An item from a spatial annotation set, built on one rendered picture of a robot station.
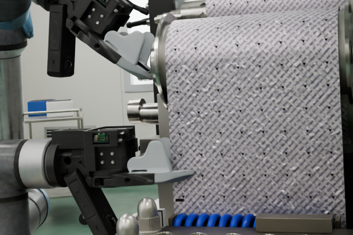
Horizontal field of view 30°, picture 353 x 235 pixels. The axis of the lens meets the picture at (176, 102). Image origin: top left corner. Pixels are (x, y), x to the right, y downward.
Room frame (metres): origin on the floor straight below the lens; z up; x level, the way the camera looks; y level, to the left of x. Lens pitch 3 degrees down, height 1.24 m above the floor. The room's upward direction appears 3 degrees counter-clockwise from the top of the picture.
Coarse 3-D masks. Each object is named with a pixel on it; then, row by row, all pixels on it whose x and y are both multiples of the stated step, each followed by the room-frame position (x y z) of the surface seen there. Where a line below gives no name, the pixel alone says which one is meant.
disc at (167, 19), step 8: (168, 16) 0.97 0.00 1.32; (160, 24) 0.94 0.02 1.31; (168, 24) 0.97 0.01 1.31; (160, 32) 0.93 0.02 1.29; (160, 40) 0.93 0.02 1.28; (160, 48) 0.93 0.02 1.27; (160, 56) 0.93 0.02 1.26; (160, 64) 0.92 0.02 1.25; (160, 72) 0.92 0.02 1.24; (160, 80) 0.92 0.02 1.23; (160, 88) 0.92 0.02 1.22; (160, 96) 0.93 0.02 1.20
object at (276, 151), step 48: (192, 96) 0.91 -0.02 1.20; (240, 96) 0.89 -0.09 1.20; (288, 96) 0.87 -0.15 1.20; (336, 96) 0.85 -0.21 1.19; (192, 144) 0.91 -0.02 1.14; (240, 144) 0.89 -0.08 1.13; (288, 144) 0.87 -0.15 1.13; (336, 144) 0.85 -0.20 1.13; (192, 192) 0.91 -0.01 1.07; (240, 192) 0.89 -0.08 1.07; (288, 192) 0.87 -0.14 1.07; (336, 192) 0.85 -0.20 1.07
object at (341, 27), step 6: (342, 12) 0.89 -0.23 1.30; (342, 18) 0.87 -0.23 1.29; (342, 24) 0.87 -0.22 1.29; (342, 30) 0.86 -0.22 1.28; (342, 36) 0.86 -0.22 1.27; (162, 42) 0.94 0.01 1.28; (342, 42) 0.85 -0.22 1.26; (162, 48) 0.93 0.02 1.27; (342, 48) 0.85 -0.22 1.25; (162, 54) 0.93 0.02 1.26; (342, 54) 0.85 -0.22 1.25; (162, 60) 0.93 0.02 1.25; (342, 60) 0.85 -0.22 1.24; (162, 66) 0.93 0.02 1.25; (342, 66) 0.86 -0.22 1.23; (162, 72) 0.93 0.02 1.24; (342, 72) 0.86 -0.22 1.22; (342, 78) 0.86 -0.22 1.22; (342, 84) 0.87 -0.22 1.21; (342, 90) 0.88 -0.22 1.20
